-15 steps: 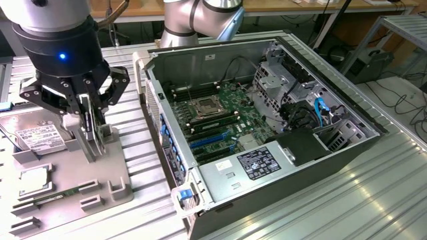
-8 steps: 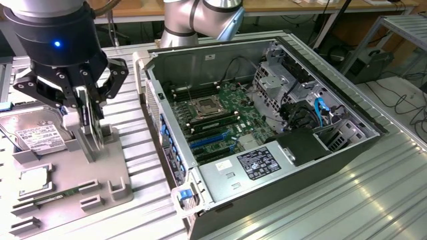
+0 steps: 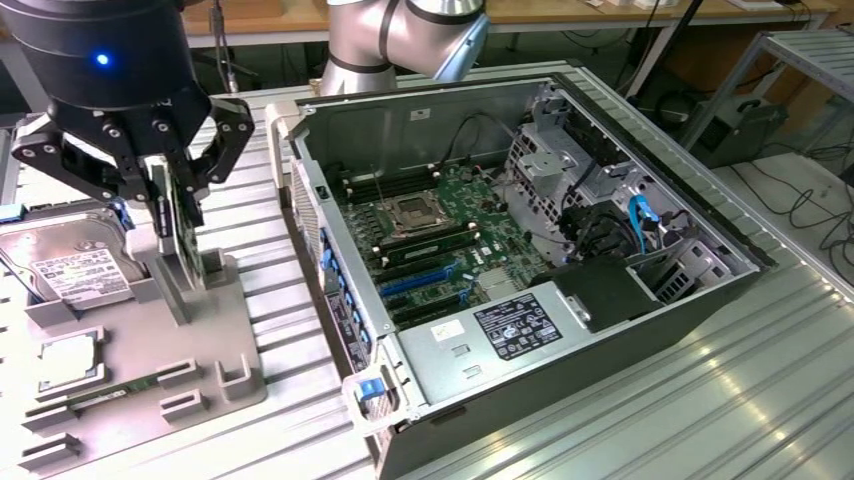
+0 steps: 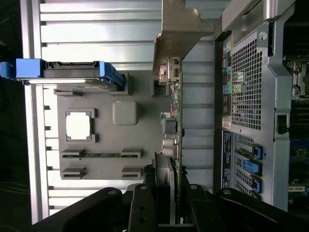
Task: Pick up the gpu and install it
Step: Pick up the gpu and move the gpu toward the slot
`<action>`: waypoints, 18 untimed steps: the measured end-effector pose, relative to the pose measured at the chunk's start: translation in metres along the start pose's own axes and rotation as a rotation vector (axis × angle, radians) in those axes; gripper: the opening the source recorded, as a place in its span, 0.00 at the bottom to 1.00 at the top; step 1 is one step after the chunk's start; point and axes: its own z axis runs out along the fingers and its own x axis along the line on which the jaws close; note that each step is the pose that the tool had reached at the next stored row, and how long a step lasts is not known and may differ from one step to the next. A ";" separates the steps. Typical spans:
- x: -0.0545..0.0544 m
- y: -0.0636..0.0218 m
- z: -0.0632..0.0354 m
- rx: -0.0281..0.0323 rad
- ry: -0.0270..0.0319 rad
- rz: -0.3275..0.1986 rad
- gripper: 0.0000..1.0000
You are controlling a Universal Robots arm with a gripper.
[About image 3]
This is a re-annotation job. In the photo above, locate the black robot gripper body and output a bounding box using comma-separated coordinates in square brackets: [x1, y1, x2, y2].
[0, 0, 215, 167]

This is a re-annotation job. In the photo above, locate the green graphics card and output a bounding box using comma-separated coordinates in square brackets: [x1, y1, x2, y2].
[147, 157, 206, 294]

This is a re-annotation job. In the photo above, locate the black stand pole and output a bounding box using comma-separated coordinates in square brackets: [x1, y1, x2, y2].
[209, 0, 243, 94]

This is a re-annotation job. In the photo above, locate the silver hard disk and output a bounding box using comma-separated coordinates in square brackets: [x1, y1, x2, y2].
[0, 208, 151, 307]

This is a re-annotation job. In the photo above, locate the empty black RAM slot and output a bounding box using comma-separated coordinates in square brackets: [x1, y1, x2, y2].
[343, 166, 442, 189]
[346, 173, 444, 199]

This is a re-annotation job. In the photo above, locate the CPU socket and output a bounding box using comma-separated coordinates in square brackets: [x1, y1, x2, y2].
[389, 191, 448, 237]

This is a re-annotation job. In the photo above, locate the grey parts rack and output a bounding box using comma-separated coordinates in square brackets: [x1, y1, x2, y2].
[0, 199, 271, 474]

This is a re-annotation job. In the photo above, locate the installed green RAM stick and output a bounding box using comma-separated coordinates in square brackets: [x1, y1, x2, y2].
[381, 233, 484, 265]

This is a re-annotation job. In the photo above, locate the silver CPU chip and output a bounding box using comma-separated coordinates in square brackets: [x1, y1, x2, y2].
[37, 339, 103, 392]

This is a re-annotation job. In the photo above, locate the blue expansion slot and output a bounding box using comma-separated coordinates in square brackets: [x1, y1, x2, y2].
[378, 263, 452, 297]

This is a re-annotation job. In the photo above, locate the green motherboard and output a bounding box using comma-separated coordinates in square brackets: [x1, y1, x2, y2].
[333, 163, 557, 332]

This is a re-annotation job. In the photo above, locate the loose green RAM stick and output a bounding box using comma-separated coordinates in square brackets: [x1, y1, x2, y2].
[66, 377, 163, 410]

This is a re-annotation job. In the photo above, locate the black expansion slot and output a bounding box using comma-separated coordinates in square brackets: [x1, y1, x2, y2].
[387, 295, 470, 327]

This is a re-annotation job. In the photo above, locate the metal disk bay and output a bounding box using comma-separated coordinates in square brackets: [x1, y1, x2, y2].
[505, 122, 584, 232]

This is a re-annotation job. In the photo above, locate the silver chipset heatsink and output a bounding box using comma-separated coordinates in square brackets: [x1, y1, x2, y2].
[476, 276, 530, 297]

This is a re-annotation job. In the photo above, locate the grey power supply unit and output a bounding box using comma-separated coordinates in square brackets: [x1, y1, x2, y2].
[395, 279, 597, 407]

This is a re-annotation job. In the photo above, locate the wooden desk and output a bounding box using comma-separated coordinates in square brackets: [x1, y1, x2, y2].
[183, 0, 833, 35]

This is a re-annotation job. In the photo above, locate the black equipment box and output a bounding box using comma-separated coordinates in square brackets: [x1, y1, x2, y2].
[693, 97, 790, 169]

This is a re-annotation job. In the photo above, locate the open black PC case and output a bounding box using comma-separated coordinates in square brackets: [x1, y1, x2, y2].
[265, 71, 781, 480]

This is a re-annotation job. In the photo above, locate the thin black wire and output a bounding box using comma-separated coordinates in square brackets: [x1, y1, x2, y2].
[445, 113, 521, 167]

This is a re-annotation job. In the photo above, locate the black power wire bundle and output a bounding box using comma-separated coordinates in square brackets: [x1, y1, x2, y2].
[558, 202, 633, 262]

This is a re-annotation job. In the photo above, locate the blue SATA wire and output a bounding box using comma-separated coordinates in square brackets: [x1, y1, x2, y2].
[626, 193, 661, 257]

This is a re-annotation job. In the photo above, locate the grey metal shelf frame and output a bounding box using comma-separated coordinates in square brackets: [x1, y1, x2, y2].
[693, 27, 854, 151]

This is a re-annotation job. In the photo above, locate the black floor cable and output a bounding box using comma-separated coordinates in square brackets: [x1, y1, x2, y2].
[766, 144, 854, 254]

